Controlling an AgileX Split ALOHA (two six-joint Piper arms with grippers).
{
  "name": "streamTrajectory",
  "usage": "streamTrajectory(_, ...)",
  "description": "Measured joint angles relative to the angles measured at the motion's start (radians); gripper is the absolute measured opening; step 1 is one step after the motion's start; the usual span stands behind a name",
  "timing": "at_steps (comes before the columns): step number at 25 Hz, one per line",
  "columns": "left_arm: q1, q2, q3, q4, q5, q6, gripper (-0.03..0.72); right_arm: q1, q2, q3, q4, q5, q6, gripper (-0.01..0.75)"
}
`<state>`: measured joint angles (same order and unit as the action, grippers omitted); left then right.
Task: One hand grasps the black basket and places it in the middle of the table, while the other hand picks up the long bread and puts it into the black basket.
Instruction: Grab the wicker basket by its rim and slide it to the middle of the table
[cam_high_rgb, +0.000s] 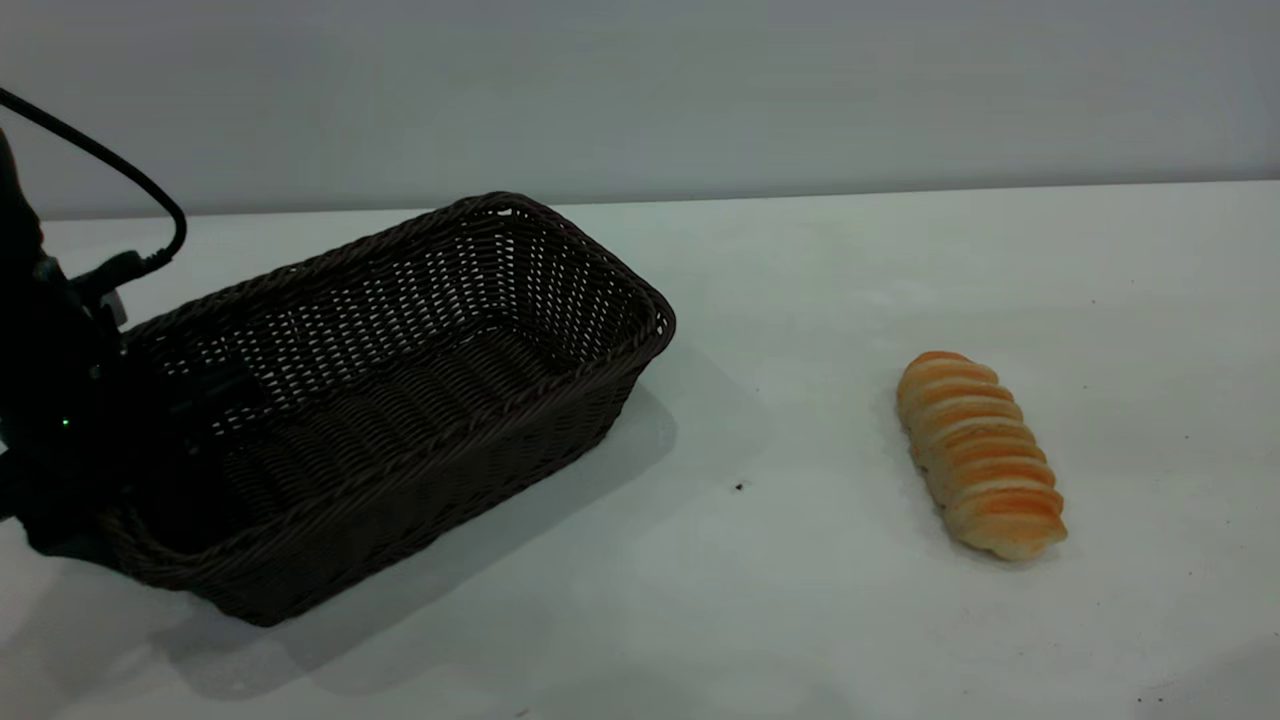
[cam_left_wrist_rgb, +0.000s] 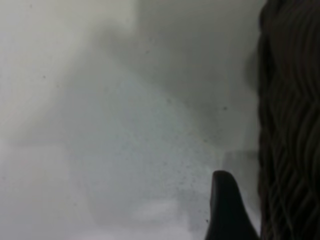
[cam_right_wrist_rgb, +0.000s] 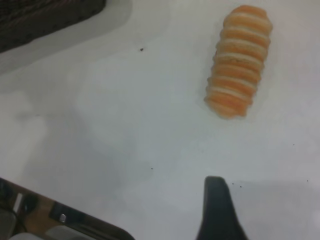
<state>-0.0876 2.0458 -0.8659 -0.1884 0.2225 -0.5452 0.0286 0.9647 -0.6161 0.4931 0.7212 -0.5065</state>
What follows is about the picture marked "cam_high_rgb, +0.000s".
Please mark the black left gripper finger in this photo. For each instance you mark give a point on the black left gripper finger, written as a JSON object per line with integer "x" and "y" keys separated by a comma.
{"x": 205, "y": 395}
{"x": 70, "y": 540}

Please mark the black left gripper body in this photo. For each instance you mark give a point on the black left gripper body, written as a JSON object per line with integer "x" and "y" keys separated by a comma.
{"x": 60, "y": 400}

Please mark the black woven wicker basket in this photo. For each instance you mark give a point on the black woven wicker basket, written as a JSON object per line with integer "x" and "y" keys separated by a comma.
{"x": 420, "y": 470}

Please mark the ridged golden bread loaf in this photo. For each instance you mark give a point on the ridged golden bread loaf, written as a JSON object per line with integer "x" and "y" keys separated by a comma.
{"x": 980, "y": 460}

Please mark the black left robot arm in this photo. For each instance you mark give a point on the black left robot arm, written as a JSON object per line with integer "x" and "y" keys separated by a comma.
{"x": 18, "y": 210}

